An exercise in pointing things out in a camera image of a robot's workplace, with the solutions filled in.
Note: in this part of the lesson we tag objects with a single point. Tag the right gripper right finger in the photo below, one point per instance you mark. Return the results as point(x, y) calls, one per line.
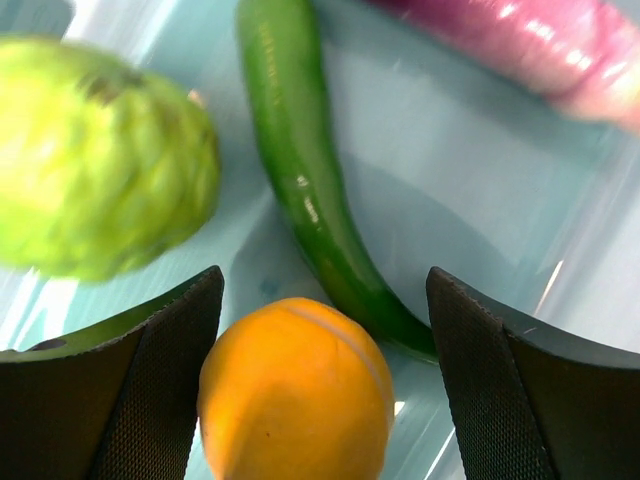
point(529, 400)

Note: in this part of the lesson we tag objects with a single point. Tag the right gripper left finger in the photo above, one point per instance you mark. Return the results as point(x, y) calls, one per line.
point(115, 400)

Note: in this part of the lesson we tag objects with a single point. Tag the yellow toy lemon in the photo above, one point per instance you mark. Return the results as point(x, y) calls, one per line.
point(295, 390)

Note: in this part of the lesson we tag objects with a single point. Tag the purple toy eggplant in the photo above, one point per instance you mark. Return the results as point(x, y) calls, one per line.
point(581, 56)

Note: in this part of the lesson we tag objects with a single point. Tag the green toy chili pepper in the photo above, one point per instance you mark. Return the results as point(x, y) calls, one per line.
point(282, 62)

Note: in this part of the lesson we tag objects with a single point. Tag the light green toy cabbage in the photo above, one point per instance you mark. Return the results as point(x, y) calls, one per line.
point(104, 166)

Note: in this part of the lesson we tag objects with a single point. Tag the teal plastic tray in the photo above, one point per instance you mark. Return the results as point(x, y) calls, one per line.
point(445, 165)

